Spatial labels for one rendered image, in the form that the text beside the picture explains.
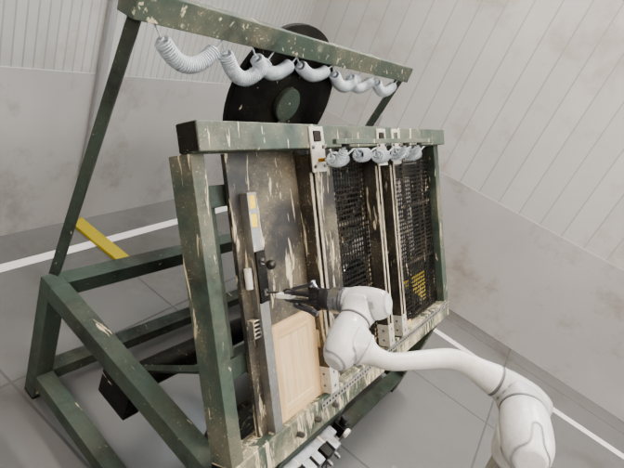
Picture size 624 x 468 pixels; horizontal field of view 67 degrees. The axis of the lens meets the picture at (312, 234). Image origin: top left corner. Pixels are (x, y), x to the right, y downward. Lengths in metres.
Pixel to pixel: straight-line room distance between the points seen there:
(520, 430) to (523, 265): 3.87
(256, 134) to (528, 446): 1.27
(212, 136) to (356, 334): 0.77
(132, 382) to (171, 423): 0.25
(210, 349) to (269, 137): 0.79
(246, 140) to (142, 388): 1.11
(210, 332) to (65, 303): 0.98
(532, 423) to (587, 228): 3.79
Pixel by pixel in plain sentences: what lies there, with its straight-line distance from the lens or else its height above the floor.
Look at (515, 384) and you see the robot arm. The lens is 1.59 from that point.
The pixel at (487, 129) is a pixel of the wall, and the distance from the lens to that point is 5.09.
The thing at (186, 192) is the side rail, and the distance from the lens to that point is 1.60.
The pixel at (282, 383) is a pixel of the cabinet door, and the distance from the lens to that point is 2.01.
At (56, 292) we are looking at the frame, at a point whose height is 0.79.
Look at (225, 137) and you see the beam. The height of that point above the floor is 1.89.
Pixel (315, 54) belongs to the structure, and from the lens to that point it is 2.53.
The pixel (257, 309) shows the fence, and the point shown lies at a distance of 1.82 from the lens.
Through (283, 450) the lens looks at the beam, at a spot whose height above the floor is 0.84.
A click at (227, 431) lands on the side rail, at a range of 1.78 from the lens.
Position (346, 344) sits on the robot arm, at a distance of 1.38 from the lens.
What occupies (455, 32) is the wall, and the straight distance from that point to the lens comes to 5.22.
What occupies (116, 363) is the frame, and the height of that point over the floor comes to 0.79.
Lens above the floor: 2.40
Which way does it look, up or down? 25 degrees down
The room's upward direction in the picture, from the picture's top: 24 degrees clockwise
